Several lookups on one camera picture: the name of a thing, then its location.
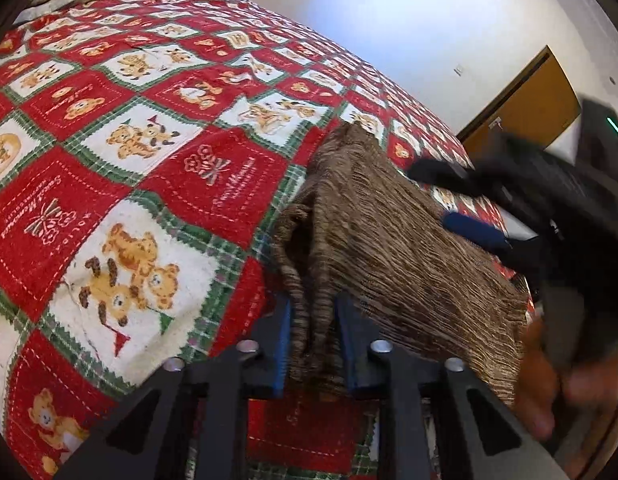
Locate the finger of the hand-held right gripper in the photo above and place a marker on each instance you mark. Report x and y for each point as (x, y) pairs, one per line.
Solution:
(471, 227)
(454, 175)

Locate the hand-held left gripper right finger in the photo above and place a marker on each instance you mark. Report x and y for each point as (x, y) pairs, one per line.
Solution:
(351, 350)

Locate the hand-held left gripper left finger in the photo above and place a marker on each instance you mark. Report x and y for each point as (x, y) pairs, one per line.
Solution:
(284, 350)

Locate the brown knitted sweater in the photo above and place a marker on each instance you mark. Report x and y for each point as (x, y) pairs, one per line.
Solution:
(369, 240)

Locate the person's right hand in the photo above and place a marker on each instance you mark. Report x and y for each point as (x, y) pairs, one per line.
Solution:
(539, 385)

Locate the brown wooden door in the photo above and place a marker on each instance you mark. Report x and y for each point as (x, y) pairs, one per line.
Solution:
(529, 105)

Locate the red printed bear blanket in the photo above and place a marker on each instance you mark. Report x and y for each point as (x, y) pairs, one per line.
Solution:
(139, 170)

